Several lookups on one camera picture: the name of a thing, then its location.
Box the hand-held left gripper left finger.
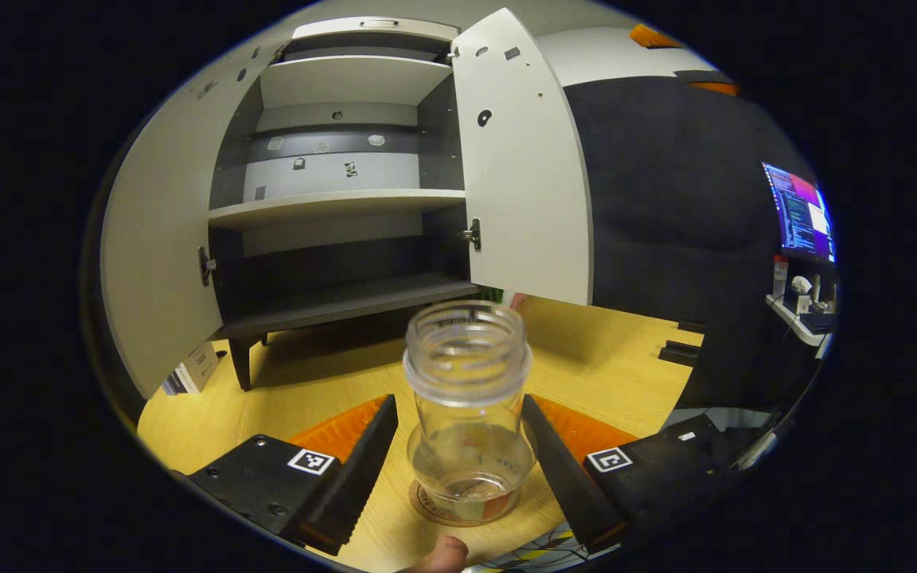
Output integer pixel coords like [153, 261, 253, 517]
[188, 394, 400, 556]

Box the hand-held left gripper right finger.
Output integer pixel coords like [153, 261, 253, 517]
[521, 394, 738, 554]

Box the clear glass bottle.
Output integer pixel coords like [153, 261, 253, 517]
[403, 300, 539, 524]

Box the grey cabinet door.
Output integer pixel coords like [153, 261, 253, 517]
[451, 8, 593, 307]
[99, 20, 300, 399]

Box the grey cabinet drawer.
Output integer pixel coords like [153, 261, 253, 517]
[291, 16, 459, 42]

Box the grey cabinet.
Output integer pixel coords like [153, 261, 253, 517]
[205, 16, 482, 392]

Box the colourful patterned mat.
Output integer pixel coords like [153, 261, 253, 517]
[466, 521, 622, 573]

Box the computer monitor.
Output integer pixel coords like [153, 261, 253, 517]
[761, 162, 836, 265]

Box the black metal bracket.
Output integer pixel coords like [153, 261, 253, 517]
[658, 318, 706, 368]

